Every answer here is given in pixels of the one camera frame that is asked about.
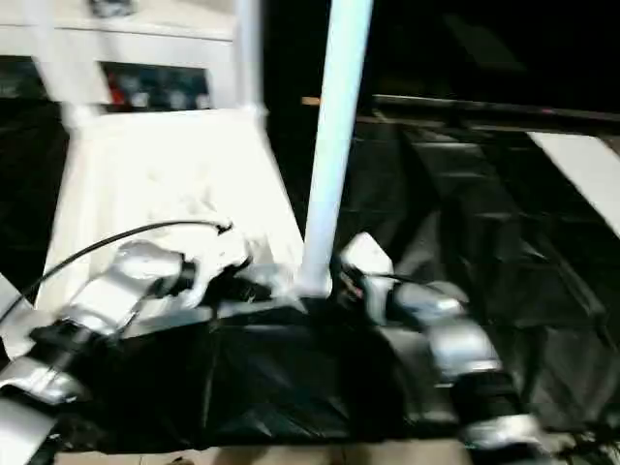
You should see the white plastic table top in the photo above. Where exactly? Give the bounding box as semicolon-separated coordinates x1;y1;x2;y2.
33;104;336;322

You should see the white glass-door cabinet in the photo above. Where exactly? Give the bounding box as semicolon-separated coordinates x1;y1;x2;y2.
0;0;244;113

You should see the black table mat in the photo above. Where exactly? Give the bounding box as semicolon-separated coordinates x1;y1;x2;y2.
0;94;620;454

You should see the bag of black parts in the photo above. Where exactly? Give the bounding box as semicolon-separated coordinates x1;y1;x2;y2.
88;0;138;16

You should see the white flat board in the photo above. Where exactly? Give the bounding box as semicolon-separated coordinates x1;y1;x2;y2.
526;131;620;230

